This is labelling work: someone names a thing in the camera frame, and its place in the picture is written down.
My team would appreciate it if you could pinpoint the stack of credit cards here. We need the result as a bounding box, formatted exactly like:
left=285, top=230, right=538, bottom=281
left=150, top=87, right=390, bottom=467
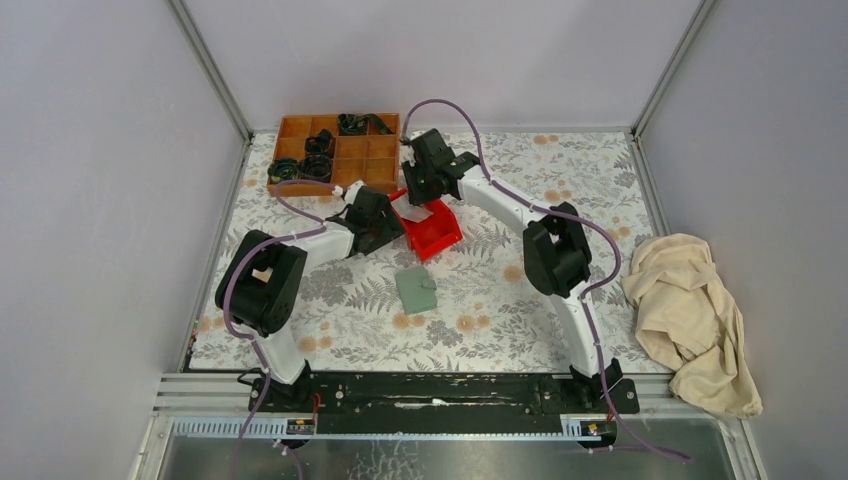
left=399, top=205, right=432, bottom=223

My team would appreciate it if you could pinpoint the green card holder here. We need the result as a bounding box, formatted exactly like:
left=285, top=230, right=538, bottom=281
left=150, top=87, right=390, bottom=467
left=395, top=266, right=438, bottom=315

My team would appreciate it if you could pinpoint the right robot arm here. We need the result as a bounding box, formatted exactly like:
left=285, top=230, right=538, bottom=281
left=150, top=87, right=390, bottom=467
left=401, top=129, right=614, bottom=412

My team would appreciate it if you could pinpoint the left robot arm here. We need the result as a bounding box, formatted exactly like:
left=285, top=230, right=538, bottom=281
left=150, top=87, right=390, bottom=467
left=215, top=182, right=404, bottom=411

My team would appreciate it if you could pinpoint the orange compartment tray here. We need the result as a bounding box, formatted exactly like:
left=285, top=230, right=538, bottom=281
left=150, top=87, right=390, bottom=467
left=266, top=112, right=400, bottom=197

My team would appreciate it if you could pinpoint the floral patterned mat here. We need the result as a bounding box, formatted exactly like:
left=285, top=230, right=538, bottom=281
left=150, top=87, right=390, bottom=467
left=186, top=132, right=668, bottom=374

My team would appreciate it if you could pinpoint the beige crumpled cloth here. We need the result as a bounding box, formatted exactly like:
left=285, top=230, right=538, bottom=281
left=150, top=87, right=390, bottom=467
left=622, top=234, right=764, bottom=419

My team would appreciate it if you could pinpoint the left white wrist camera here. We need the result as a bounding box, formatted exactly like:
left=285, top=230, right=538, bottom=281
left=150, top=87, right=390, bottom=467
left=331, top=180, right=366, bottom=205

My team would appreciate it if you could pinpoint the black ring coil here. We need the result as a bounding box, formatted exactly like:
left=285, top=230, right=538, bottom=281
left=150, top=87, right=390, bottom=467
left=299, top=155, right=334, bottom=185

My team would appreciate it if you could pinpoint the black strap coil top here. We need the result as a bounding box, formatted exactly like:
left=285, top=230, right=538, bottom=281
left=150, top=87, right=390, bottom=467
left=337, top=113, right=395, bottom=137

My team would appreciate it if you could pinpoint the black strap coil middle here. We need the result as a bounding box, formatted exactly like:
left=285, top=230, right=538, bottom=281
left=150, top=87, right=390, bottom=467
left=303, top=129, right=337, bottom=158

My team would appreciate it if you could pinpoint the black yellow strap coil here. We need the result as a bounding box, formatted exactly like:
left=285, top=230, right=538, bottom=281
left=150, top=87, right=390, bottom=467
left=267, top=157, right=303, bottom=186

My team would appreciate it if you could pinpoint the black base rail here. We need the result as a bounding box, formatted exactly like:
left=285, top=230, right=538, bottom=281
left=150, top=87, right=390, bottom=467
left=248, top=371, right=640, bottom=437

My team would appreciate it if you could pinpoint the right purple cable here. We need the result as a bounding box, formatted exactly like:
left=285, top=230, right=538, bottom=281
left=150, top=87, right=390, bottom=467
left=399, top=99, right=694, bottom=465

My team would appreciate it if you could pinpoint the aluminium frame post left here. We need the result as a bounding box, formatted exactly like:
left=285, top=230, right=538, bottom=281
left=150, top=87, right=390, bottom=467
left=165, top=0, right=254, bottom=143

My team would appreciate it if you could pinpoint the aluminium frame post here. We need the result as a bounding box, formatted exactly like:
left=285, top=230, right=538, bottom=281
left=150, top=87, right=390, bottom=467
left=165, top=0, right=254, bottom=143
left=631, top=0, right=720, bottom=141

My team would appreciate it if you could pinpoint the aluminium frame post right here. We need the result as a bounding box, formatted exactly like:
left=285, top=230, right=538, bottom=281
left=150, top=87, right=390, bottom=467
left=631, top=0, right=720, bottom=141

